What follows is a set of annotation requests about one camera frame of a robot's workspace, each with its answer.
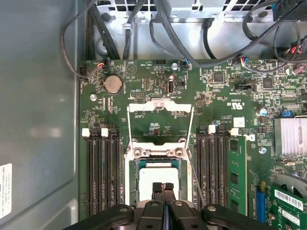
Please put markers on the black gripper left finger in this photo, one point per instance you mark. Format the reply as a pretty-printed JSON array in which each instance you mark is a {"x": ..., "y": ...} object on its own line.
[{"x": 146, "y": 215}]

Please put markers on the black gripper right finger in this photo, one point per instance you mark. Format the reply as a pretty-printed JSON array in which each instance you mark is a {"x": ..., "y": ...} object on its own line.
[{"x": 182, "y": 215}]

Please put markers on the silver CPU plate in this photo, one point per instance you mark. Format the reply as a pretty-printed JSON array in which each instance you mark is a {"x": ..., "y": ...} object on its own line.
[{"x": 148, "y": 177}]

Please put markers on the metal socket cover frame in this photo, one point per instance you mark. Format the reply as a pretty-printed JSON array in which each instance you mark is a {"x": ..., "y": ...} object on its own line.
[{"x": 144, "y": 106}]

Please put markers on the CPU socket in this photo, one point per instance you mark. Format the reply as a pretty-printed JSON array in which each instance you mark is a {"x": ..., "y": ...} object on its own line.
[{"x": 127, "y": 179}]

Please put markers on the RAM slot black clip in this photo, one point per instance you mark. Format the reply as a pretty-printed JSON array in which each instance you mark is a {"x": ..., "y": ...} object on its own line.
[
  {"x": 117, "y": 179},
  {"x": 221, "y": 172},
  {"x": 98, "y": 179},
  {"x": 200, "y": 172}
]

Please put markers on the blue expansion slot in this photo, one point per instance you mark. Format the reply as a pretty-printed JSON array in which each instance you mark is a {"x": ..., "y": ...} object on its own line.
[{"x": 260, "y": 203}]

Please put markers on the RAM stick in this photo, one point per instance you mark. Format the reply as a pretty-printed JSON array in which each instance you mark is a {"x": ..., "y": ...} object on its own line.
[{"x": 237, "y": 163}]

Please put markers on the graphics card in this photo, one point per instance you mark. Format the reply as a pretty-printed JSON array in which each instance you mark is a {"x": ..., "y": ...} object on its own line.
[{"x": 287, "y": 203}]

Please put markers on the silver finned heatsink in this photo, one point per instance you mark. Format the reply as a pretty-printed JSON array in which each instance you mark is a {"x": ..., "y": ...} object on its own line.
[{"x": 290, "y": 136}]

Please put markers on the round coin cell battery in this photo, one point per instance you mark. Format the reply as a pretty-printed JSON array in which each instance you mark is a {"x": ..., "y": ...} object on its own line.
[{"x": 113, "y": 84}]

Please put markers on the white label sticker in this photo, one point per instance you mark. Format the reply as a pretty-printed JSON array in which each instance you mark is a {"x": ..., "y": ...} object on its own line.
[{"x": 6, "y": 191}]

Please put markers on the green motherboard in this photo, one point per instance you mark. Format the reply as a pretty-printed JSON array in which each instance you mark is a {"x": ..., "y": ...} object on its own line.
[{"x": 168, "y": 72}]

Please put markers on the black open PC case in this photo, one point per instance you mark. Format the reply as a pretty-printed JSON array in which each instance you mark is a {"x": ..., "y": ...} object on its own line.
[{"x": 36, "y": 95}]

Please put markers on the silver metal drive cage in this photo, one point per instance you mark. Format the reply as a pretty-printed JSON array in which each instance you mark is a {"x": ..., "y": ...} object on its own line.
[{"x": 192, "y": 9}]

